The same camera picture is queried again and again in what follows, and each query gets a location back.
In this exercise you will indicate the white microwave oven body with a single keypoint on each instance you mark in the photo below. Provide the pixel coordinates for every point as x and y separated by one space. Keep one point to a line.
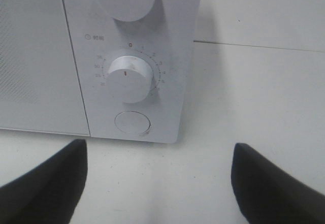
163 38

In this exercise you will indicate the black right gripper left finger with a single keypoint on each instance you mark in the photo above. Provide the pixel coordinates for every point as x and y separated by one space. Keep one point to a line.
50 192

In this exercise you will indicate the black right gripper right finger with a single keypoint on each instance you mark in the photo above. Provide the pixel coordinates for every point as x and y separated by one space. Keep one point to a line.
267 194

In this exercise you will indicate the white microwave door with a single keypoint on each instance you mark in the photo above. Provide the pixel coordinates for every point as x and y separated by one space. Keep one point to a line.
40 89

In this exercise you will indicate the white lower timer knob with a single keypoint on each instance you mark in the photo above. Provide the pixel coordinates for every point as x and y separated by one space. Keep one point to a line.
129 79

